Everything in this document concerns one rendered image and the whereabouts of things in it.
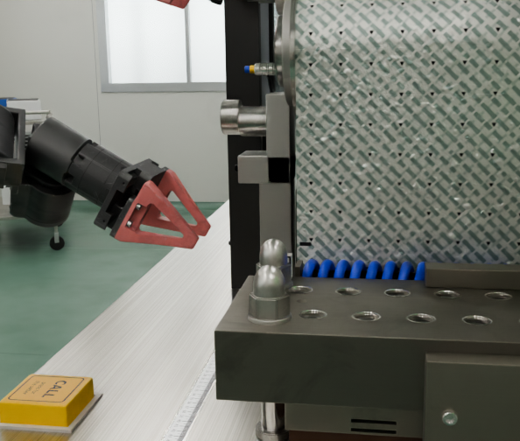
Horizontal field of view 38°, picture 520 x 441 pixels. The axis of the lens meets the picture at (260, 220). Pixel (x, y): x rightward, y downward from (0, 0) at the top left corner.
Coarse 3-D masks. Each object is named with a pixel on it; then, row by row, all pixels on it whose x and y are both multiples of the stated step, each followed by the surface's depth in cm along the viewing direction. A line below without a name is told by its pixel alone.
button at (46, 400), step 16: (32, 384) 76; (48, 384) 76; (64, 384) 75; (80, 384) 75; (16, 400) 72; (32, 400) 72; (48, 400) 72; (64, 400) 72; (80, 400) 74; (0, 416) 72; (16, 416) 72; (32, 416) 71; (48, 416) 71; (64, 416) 71
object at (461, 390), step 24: (432, 360) 55; (456, 360) 55; (480, 360) 55; (504, 360) 55; (432, 384) 56; (456, 384) 55; (480, 384) 55; (504, 384) 55; (432, 408) 56; (456, 408) 56; (480, 408) 55; (504, 408) 55; (432, 432) 56; (456, 432) 56; (480, 432) 56; (504, 432) 56
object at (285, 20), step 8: (288, 0) 76; (288, 8) 75; (288, 16) 74; (288, 24) 74; (288, 32) 74; (288, 40) 74; (288, 48) 74; (288, 56) 74; (288, 64) 75; (288, 72) 75; (288, 80) 76; (288, 88) 76; (288, 96) 77; (288, 104) 80
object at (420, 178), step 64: (320, 128) 75; (384, 128) 74; (448, 128) 73; (512, 128) 72; (320, 192) 76; (384, 192) 75; (448, 192) 74; (512, 192) 73; (320, 256) 77; (384, 256) 76; (448, 256) 75; (512, 256) 74
